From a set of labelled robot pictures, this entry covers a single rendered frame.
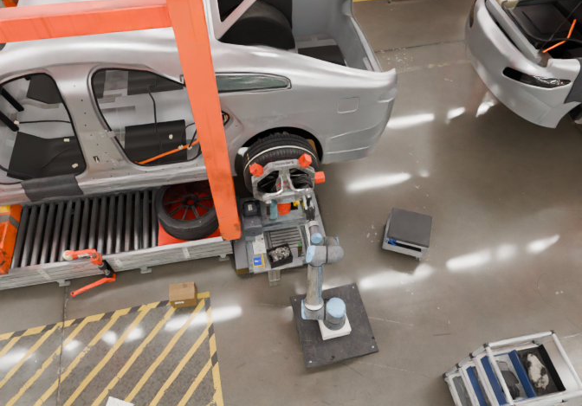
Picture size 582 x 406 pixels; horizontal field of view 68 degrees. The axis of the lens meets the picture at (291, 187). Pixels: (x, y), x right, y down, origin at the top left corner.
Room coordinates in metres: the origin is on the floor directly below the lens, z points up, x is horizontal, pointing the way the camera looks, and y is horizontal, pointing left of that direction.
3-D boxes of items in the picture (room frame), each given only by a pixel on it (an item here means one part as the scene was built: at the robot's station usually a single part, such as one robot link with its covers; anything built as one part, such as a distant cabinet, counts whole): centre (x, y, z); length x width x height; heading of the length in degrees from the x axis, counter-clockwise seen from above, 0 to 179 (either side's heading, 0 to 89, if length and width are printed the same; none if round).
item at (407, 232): (2.11, -1.15, 0.17); 0.43 x 0.36 x 0.34; 75
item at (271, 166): (2.21, 0.07, 0.85); 0.54 x 0.07 x 0.54; 102
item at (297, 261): (1.67, 0.11, 0.44); 0.43 x 0.17 x 0.03; 102
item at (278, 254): (1.68, 0.09, 0.51); 0.20 x 0.14 x 0.13; 110
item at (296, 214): (2.37, 0.10, 0.32); 0.40 x 0.30 x 0.28; 102
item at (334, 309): (1.19, -0.36, 0.57); 0.17 x 0.15 x 0.18; 88
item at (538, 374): (0.71, -1.68, 0.83); 0.22 x 0.16 x 0.03; 12
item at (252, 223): (2.21, 0.38, 0.26); 0.42 x 0.18 x 0.35; 12
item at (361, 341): (1.18, -0.38, 0.15); 0.60 x 0.60 x 0.30; 14
